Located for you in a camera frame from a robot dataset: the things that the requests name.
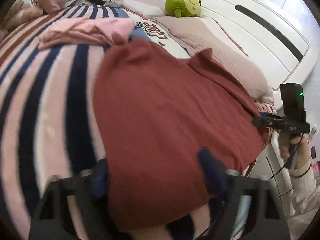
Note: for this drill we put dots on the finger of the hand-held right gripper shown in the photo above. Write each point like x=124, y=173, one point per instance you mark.
x=263, y=115

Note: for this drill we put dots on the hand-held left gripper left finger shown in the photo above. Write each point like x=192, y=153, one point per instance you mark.
x=100, y=177

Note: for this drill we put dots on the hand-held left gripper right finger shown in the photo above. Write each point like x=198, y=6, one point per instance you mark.
x=210, y=170

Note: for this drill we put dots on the red garment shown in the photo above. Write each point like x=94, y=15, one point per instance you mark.
x=162, y=117

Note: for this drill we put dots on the person's right hand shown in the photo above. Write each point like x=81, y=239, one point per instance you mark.
x=303, y=152

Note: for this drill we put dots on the white bedside cabinet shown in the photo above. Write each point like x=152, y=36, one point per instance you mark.
x=272, y=165

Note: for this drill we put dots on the mauve pillow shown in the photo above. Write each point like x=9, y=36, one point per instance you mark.
x=212, y=45

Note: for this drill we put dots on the white bed headboard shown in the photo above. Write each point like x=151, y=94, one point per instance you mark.
x=250, y=25

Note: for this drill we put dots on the striped blanket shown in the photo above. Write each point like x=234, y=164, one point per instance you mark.
x=50, y=92

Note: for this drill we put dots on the green plush toy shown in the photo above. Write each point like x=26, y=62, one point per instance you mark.
x=183, y=3

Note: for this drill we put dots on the pink garment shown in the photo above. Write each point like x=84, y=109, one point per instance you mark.
x=82, y=31

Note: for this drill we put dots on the white pillow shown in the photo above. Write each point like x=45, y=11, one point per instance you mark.
x=145, y=6

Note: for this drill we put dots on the pink quilt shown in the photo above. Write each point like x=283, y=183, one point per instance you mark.
x=20, y=15

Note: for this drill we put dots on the pink satin cloth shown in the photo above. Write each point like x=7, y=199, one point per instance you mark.
x=50, y=1

